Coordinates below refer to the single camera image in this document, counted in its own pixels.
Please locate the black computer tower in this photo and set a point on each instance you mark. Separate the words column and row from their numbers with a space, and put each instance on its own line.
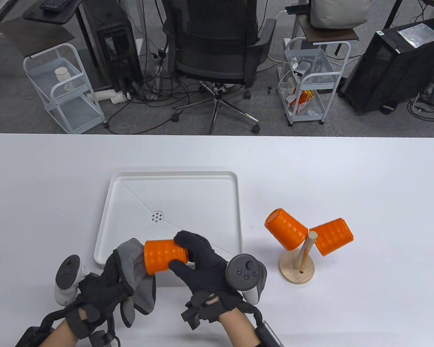
column 390, row 72
column 112, row 36

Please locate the black right wrist tracker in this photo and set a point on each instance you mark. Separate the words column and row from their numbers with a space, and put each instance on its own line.
column 269, row 336

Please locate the brown wooden board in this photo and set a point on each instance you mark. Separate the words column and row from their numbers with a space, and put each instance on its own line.
column 36, row 38
column 329, row 35

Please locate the white power adapter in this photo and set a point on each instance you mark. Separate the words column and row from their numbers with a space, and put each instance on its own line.
column 302, row 68

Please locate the white plastic tray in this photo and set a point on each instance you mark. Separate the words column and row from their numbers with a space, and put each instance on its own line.
column 181, row 195

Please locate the grey white controller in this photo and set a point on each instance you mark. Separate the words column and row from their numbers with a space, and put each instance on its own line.
column 244, row 271
column 68, row 273

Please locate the white plastic bottle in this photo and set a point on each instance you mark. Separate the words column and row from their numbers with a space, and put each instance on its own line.
column 62, row 74

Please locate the person's left forearm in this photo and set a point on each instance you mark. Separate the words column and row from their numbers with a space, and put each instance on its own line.
column 61, row 334

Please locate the black desk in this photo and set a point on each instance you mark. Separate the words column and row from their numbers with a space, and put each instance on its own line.
column 58, row 17

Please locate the wooden cup rack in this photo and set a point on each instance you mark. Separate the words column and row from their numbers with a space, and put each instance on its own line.
column 293, row 271

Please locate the black wrist tracker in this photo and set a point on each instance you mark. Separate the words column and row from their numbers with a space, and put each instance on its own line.
column 269, row 336
column 29, row 338

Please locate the grey white right controller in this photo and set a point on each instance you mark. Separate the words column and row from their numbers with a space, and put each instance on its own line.
column 244, row 271

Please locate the white plastic pipe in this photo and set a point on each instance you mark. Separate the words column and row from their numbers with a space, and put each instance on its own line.
column 101, row 95

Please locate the black office chair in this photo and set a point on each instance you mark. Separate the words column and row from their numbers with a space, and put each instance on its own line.
column 217, row 54

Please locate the orange snack packet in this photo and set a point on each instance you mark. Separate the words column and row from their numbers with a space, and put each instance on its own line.
column 303, row 99

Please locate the person's right forearm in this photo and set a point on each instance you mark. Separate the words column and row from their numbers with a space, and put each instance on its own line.
column 238, row 330

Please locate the person's right hand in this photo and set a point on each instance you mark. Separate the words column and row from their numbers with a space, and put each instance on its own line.
column 206, row 264

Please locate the beige fabric bag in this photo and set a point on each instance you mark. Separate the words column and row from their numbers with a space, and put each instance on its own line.
column 336, row 14

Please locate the white metal cart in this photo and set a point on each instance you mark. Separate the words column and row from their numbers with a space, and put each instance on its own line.
column 320, row 76
column 77, row 112

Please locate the black keyboard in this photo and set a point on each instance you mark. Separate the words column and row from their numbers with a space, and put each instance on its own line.
column 54, row 4

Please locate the silver foil bag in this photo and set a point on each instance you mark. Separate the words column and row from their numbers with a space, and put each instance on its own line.
column 419, row 35

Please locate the black power bank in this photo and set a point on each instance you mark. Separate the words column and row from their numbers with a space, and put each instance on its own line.
column 296, row 9

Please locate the grey white left controller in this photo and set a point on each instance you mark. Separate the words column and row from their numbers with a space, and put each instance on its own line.
column 68, row 273

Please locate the green grey hand towel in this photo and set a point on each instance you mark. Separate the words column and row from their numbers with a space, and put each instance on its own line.
column 133, row 260

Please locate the black left wrist tracker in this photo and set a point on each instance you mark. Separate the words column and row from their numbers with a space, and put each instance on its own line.
column 29, row 338

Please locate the person's left hand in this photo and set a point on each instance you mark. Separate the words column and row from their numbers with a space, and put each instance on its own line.
column 101, row 289

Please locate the orange cup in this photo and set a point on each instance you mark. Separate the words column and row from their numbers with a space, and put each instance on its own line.
column 287, row 229
column 162, row 256
column 332, row 236

